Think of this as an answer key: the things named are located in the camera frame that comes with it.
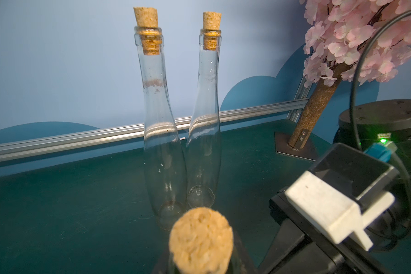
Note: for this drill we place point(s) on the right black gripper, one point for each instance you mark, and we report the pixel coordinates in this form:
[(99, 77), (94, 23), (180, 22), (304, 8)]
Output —
[(299, 248)]

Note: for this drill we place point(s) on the clear glass bottle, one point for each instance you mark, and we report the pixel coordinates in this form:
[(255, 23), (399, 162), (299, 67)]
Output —
[(203, 242), (165, 167), (204, 136)]

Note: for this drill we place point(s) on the pink artificial blossom tree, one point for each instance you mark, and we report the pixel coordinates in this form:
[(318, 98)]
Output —
[(354, 41)]

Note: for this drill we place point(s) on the right aluminium frame post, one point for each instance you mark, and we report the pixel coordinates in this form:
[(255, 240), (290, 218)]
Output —
[(300, 100)]

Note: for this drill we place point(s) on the aluminium back frame bar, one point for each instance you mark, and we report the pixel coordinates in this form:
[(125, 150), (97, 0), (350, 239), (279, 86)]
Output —
[(42, 146)]

